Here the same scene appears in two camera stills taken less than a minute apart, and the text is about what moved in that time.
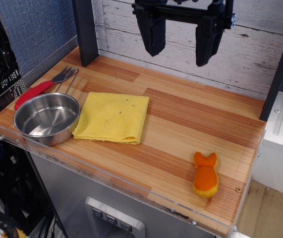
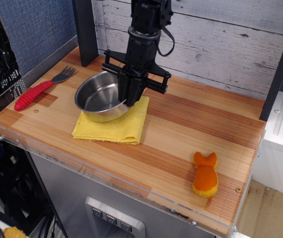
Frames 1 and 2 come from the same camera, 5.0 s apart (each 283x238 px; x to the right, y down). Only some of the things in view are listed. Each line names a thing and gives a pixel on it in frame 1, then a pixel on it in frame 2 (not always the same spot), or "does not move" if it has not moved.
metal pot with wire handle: (49, 118) to (97, 97)
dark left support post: (85, 30) does not move
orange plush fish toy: (205, 181) does not move
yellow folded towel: (113, 116) does not move
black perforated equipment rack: (2, 81) does not move
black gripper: (215, 15) to (140, 60)
